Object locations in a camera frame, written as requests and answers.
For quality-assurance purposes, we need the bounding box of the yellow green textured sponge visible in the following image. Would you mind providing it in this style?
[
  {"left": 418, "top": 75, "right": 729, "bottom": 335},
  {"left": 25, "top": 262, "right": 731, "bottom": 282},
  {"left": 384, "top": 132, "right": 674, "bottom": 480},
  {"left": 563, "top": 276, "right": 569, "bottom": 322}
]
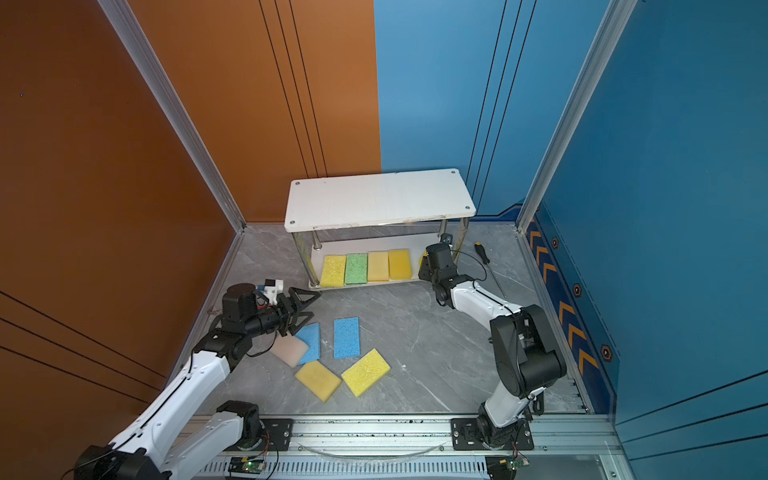
[{"left": 320, "top": 255, "right": 347, "bottom": 288}]

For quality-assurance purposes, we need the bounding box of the yellow foam sponge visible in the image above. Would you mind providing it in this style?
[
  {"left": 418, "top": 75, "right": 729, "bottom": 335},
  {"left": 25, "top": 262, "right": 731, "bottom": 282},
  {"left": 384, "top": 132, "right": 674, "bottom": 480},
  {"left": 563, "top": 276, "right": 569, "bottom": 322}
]
[{"left": 388, "top": 249, "right": 413, "bottom": 281}]

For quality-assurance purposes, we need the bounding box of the pale yellow orange sponge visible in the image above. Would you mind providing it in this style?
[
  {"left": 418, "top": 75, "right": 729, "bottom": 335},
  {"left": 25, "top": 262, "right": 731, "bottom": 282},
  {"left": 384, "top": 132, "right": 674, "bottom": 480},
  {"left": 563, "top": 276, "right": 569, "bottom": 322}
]
[{"left": 367, "top": 251, "right": 390, "bottom": 283}]

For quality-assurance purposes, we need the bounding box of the large yellow textured sponge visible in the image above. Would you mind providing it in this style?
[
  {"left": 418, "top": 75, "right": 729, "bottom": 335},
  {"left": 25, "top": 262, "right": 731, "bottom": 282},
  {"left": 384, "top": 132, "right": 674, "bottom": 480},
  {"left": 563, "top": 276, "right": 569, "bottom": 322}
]
[{"left": 342, "top": 349, "right": 391, "bottom": 398}]

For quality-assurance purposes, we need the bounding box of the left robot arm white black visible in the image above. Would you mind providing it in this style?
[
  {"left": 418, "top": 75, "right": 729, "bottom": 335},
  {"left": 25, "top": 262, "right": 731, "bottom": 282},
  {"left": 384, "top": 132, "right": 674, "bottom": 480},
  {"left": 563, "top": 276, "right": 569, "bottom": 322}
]
[{"left": 73, "top": 283, "right": 321, "bottom": 479}]

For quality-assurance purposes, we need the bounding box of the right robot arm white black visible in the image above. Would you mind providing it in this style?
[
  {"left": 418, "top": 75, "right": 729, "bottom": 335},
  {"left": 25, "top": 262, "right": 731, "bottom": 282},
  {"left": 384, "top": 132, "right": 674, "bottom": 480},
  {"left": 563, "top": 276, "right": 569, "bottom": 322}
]
[{"left": 418, "top": 234, "right": 567, "bottom": 449}]

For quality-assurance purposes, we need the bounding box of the white two-tier shelf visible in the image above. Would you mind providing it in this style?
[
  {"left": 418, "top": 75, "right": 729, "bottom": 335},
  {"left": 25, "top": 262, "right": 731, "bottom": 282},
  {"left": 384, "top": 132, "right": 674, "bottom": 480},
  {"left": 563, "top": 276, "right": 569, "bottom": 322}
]
[{"left": 284, "top": 169, "right": 477, "bottom": 290}]

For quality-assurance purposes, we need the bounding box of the light blue sponge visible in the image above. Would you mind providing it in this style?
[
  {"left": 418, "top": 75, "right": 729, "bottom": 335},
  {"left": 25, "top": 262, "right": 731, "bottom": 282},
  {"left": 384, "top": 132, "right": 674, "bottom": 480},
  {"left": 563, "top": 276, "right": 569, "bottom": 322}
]
[{"left": 295, "top": 323, "right": 321, "bottom": 365}]

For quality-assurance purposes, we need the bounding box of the pink beige sponge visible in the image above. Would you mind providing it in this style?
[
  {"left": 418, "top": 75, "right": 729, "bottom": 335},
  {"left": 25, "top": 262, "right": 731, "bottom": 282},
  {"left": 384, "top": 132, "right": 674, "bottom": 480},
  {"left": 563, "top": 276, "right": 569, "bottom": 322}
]
[{"left": 270, "top": 335, "right": 309, "bottom": 368}]

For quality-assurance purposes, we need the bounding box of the black yellow screwdriver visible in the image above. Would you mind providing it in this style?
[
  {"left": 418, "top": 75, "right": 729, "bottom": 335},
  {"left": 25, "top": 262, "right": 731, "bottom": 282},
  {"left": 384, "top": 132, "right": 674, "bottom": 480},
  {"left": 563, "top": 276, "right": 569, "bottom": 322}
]
[{"left": 474, "top": 242, "right": 506, "bottom": 298}]

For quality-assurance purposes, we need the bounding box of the blue textured sponge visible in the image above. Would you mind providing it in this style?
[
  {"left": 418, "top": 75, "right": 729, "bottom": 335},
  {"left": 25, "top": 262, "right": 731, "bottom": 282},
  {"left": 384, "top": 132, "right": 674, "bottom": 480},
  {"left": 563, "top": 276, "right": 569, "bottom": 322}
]
[{"left": 334, "top": 317, "right": 361, "bottom": 359}]

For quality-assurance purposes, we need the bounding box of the dark yellow sponge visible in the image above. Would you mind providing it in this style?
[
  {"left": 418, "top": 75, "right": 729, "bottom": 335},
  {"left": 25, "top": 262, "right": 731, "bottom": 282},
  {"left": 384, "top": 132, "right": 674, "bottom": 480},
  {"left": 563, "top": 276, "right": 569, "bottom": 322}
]
[{"left": 295, "top": 361, "right": 341, "bottom": 403}]

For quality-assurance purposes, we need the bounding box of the green circuit board left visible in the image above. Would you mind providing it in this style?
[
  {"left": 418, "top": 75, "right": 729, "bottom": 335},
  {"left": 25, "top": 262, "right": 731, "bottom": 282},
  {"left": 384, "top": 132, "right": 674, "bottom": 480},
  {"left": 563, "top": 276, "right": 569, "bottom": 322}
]
[{"left": 227, "top": 456, "right": 266, "bottom": 476}]

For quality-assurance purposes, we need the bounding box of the green circuit board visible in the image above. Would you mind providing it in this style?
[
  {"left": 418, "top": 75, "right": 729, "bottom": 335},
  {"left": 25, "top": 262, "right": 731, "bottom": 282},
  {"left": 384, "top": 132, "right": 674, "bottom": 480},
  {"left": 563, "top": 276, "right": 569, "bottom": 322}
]
[
  {"left": 497, "top": 456, "right": 530, "bottom": 478},
  {"left": 227, "top": 456, "right": 266, "bottom": 476}
]

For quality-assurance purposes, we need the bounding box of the green circuit board right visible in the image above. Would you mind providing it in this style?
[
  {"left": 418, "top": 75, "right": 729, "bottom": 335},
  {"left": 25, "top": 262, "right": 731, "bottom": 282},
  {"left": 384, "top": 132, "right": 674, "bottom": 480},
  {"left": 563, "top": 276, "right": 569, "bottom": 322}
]
[{"left": 497, "top": 456, "right": 530, "bottom": 478}]

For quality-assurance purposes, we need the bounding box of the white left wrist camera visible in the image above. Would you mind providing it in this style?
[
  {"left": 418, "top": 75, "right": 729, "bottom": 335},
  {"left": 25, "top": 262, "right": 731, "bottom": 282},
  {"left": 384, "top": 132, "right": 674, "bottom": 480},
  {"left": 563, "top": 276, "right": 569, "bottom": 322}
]
[{"left": 261, "top": 279, "right": 284, "bottom": 305}]

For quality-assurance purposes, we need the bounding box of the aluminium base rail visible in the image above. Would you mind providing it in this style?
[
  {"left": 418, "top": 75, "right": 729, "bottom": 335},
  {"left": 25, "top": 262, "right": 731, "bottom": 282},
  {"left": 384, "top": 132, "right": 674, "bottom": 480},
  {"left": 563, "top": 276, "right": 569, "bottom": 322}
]
[{"left": 195, "top": 414, "right": 633, "bottom": 479}]

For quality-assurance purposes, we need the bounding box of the aluminium corner post right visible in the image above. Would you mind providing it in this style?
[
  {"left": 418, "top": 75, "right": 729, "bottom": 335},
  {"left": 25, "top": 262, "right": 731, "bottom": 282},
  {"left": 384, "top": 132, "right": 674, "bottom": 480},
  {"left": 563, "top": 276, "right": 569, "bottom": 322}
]
[{"left": 516, "top": 0, "right": 638, "bottom": 234}]

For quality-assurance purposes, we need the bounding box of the aluminium corner post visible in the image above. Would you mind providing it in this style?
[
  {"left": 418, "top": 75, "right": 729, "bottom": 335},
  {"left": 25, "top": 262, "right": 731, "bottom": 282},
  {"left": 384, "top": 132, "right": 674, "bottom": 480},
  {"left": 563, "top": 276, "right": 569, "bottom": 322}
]
[
  {"left": 516, "top": 0, "right": 638, "bottom": 234},
  {"left": 98, "top": 0, "right": 247, "bottom": 233}
]

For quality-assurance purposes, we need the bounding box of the aluminium corner post left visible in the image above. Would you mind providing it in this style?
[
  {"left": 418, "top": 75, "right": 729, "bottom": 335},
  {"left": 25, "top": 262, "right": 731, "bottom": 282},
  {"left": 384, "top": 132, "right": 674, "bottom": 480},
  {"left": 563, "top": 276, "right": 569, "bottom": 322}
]
[{"left": 98, "top": 0, "right": 247, "bottom": 233}]

